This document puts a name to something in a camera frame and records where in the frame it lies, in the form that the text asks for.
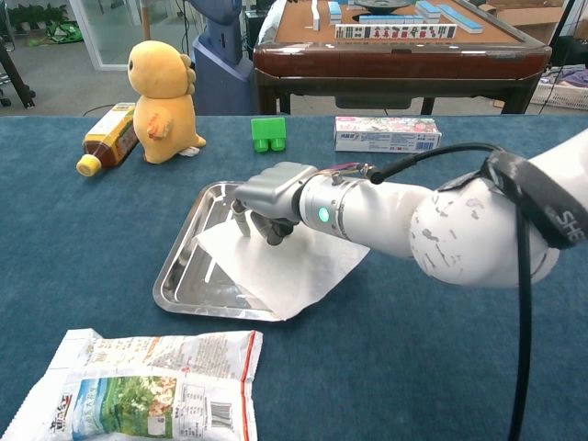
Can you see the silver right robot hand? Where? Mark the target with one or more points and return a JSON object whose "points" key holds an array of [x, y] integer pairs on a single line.
{"points": [[275, 188]]}

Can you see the white paper sheet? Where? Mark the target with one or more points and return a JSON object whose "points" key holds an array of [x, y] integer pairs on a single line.
{"points": [[298, 271]]}

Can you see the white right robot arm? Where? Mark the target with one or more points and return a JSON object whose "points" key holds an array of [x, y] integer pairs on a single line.
{"points": [[390, 216]]}

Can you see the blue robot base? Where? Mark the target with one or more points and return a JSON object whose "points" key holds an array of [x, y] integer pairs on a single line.
{"points": [[220, 73]]}

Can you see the stainless steel tray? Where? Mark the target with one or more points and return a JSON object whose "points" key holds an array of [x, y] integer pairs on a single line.
{"points": [[184, 275]]}

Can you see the green plastic building block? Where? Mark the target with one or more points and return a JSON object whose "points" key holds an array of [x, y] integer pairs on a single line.
{"points": [[268, 131]]}

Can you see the floral toothpaste box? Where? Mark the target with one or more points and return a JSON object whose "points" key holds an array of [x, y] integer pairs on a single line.
{"points": [[386, 135]]}

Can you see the yellow plush toy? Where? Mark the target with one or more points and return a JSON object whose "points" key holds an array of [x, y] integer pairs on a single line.
{"points": [[161, 115]]}

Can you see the brown mahjong table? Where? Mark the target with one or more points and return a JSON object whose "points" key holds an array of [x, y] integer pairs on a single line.
{"points": [[390, 62]]}

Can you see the tea bottle with yellow cap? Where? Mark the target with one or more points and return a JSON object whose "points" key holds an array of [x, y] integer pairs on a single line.
{"points": [[108, 138]]}

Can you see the blue mahjong tile stack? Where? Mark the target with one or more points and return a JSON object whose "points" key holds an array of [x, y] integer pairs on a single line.
{"points": [[428, 10], [335, 13]]}

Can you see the blue felt table cover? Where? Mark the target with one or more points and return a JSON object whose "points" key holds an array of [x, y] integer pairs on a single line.
{"points": [[92, 229]]}

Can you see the face-up mahjong tile row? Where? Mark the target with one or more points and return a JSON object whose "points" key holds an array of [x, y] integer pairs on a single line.
{"points": [[395, 31]]}

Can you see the short blue mahjong tile row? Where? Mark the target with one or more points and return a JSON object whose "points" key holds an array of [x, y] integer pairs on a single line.
{"points": [[390, 19]]}

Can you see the black mahjong table dish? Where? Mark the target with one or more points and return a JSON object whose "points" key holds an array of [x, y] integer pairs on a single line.
{"points": [[383, 4]]}

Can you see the white printed snack bag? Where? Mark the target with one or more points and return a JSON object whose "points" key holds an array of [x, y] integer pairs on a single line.
{"points": [[151, 386]]}

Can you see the long blue mahjong tile row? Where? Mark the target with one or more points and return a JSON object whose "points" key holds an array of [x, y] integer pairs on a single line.
{"points": [[461, 19]]}

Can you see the green bag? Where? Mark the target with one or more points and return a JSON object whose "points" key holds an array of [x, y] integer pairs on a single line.
{"points": [[64, 32]]}

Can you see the black stand leg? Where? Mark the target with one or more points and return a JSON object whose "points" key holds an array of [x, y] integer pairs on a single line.
{"points": [[16, 78]]}

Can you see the green potted plants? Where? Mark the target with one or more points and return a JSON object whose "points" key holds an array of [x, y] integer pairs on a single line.
{"points": [[37, 16]]}

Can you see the white plastic basket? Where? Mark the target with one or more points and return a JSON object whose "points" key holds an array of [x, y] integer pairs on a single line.
{"points": [[558, 94]]}

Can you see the purple cloth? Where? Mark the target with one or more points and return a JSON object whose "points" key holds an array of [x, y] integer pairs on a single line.
{"points": [[576, 78]]}

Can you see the white glass door frame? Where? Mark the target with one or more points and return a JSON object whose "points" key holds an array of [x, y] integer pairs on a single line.
{"points": [[87, 41]]}

